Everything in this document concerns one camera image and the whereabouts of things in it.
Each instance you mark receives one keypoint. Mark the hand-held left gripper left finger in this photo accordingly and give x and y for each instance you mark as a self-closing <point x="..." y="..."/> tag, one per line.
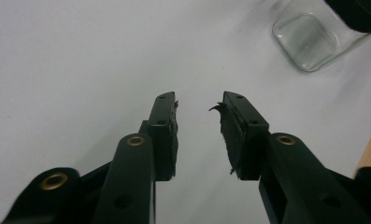
<point x="163" y="137"/>

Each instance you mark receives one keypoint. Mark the clear square glass jar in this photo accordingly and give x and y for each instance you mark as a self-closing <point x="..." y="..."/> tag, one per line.
<point x="314" y="37"/>

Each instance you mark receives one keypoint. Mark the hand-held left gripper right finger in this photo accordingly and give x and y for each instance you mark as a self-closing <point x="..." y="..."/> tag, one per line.
<point x="251" y="140"/>

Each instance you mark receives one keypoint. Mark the black jar lid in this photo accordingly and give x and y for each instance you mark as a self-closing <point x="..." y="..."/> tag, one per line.
<point x="357" y="12"/>

